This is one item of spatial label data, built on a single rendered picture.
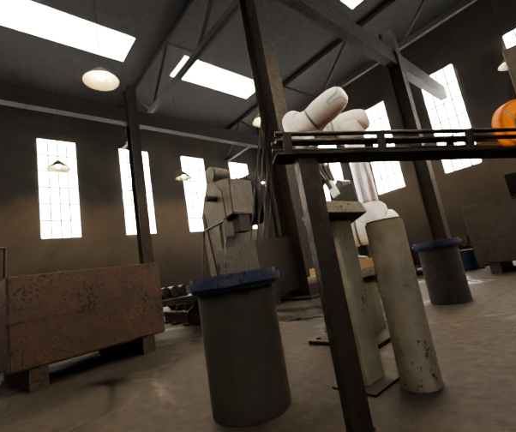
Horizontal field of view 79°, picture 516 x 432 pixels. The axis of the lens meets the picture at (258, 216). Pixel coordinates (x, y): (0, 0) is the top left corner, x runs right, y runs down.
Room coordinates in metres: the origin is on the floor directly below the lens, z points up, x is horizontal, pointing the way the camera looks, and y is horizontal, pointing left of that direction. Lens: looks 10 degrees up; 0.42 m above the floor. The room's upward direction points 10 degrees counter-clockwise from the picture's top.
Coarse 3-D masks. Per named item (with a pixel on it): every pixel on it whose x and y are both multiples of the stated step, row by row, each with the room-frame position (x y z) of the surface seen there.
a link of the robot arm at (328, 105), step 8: (336, 88) 1.16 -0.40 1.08; (320, 96) 1.19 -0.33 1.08; (328, 96) 1.17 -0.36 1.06; (336, 96) 1.16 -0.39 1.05; (344, 96) 1.17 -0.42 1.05; (312, 104) 1.21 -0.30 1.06; (320, 104) 1.18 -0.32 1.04; (328, 104) 1.17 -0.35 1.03; (336, 104) 1.17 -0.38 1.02; (344, 104) 1.18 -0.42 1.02; (312, 112) 1.21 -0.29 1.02; (320, 112) 1.19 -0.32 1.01; (328, 112) 1.19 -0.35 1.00; (336, 112) 1.20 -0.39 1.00; (312, 120) 1.22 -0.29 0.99; (320, 120) 1.22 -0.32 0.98; (328, 120) 1.23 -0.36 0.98; (320, 128) 1.47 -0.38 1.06; (320, 136) 1.62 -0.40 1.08
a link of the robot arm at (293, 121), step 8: (288, 112) 1.29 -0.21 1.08; (296, 112) 1.27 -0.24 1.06; (304, 112) 1.23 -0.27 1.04; (288, 120) 1.27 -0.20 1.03; (296, 120) 1.25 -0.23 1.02; (304, 120) 1.23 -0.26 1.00; (288, 128) 1.27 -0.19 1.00; (296, 128) 1.25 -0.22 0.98; (304, 128) 1.24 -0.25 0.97; (312, 128) 1.24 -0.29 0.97; (296, 136) 1.25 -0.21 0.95
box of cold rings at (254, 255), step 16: (256, 240) 3.88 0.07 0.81; (272, 240) 4.04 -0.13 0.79; (288, 240) 4.22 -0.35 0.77; (240, 256) 4.16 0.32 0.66; (256, 256) 3.90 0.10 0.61; (272, 256) 4.01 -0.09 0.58; (288, 256) 4.18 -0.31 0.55; (224, 272) 4.50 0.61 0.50; (288, 272) 4.15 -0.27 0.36; (288, 288) 4.12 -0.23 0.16
